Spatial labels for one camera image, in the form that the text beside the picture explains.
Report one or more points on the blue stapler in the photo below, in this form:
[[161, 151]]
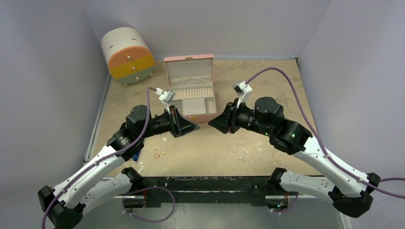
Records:
[[136, 156]]

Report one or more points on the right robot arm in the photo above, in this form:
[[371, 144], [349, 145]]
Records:
[[346, 188]]

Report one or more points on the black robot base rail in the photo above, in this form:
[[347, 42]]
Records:
[[155, 196]]

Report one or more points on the pink jewelry box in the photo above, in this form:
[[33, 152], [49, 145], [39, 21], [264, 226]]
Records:
[[190, 77]]

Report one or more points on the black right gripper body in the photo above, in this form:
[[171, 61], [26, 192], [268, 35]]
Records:
[[233, 115]]

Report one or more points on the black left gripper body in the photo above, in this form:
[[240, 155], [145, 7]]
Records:
[[160, 124]]

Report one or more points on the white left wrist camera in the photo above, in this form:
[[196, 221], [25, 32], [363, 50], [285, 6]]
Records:
[[165, 97]]

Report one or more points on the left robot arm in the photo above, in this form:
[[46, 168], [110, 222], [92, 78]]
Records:
[[66, 204]]

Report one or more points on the round pastel drawer organizer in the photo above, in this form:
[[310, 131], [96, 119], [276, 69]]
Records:
[[128, 58]]

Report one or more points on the aluminium frame rail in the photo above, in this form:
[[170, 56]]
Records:
[[319, 187]]

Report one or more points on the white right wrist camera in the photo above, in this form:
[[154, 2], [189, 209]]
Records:
[[243, 90]]

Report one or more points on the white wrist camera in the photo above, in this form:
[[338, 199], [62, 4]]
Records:
[[243, 90], [165, 97]]

